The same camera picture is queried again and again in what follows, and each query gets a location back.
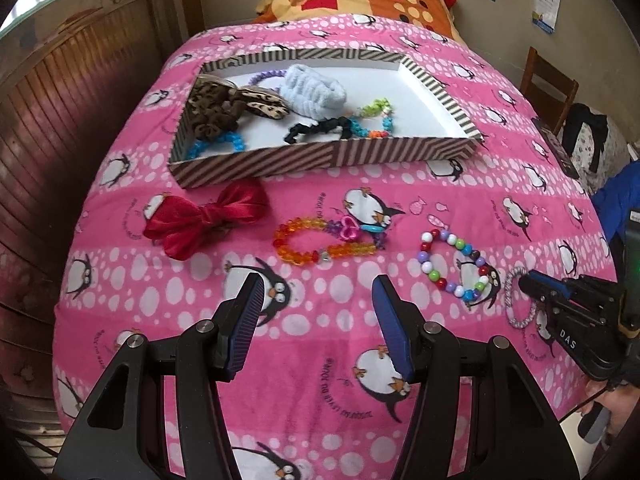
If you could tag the black garment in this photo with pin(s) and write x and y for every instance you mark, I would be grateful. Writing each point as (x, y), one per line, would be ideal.
(592, 130)

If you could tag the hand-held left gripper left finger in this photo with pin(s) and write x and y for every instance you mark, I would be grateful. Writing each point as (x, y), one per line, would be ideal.
(245, 325)

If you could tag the black scrunchie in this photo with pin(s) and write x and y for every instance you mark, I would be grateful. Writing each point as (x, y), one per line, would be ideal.
(320, 126)

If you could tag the person's blue jacket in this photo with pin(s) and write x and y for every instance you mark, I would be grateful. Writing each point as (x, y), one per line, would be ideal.
(620, 200)

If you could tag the striped cardboard box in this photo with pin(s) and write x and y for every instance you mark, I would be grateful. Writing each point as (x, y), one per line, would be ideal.
(410, 100)

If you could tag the red satin bow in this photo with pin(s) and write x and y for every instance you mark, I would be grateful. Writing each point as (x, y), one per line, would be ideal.
(200, 215)

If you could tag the brown scrunchie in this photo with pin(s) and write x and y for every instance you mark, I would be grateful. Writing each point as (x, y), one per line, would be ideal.
(210, 110)

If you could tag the leopard print bow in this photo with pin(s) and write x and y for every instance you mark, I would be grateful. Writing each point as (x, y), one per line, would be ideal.
(260, 102)

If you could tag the light blue fluffy scrunchie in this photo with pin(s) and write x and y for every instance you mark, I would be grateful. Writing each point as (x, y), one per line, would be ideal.
(310, 92)

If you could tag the white floral sheet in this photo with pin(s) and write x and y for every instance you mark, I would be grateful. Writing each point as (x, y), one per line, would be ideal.
(617, 160)

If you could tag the person's right hand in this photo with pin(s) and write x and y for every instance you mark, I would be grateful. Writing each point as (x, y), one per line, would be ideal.
(620, 405)

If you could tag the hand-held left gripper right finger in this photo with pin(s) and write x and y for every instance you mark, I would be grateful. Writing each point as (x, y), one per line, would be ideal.
(392, 320)

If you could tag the brown wooden wardrobe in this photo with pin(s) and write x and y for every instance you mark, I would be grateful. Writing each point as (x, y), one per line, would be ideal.
(75, 110)

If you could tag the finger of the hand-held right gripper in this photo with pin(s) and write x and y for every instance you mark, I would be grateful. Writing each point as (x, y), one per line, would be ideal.
(545, 317)
(542, 282)

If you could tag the wooden chair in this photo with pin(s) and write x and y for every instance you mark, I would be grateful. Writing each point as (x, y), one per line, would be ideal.
(547, 85)

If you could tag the pink penguin blanket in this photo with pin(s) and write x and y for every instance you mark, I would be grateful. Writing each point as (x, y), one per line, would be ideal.
(325, 200)

